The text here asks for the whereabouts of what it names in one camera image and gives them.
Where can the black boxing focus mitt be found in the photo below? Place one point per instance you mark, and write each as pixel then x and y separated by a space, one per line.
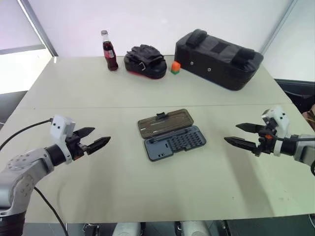
pixel 145 64

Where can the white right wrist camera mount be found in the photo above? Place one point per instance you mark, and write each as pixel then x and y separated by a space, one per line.
pixel 280 118

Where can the glass cola bottle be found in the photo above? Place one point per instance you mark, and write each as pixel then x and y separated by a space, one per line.
pixel 109 52

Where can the grey metal frame post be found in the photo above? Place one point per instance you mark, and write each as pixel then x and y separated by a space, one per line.
pixel 40 29
pixel 280 27

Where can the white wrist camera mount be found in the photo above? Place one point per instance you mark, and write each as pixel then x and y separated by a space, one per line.
pixel 280 118
pixel 60 125

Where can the black rectangular kick pad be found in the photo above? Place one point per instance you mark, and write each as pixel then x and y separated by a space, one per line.
pixel 219 61

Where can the screwdriver bit case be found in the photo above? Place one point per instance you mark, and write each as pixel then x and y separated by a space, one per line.
pixel 172 137

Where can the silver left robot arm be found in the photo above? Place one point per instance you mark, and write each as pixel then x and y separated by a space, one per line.
pixel 22 169

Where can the dark chair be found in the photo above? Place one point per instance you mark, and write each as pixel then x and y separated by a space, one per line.
pixel 299 91

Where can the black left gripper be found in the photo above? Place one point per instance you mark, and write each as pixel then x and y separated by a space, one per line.
pixel 76 147

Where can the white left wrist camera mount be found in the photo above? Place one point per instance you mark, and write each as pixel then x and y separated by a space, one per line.
pixel 60 125

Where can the orange and green block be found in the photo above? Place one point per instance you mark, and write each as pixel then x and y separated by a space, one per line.
pixel 175 67

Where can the grey rounded shape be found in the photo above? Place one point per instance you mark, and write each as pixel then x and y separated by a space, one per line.
pixel 126 229
pixel 195 228

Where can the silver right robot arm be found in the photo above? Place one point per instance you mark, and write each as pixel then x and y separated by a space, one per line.
pixel 301 147

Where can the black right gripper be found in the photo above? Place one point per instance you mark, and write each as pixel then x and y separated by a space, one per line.
pixel 267 142

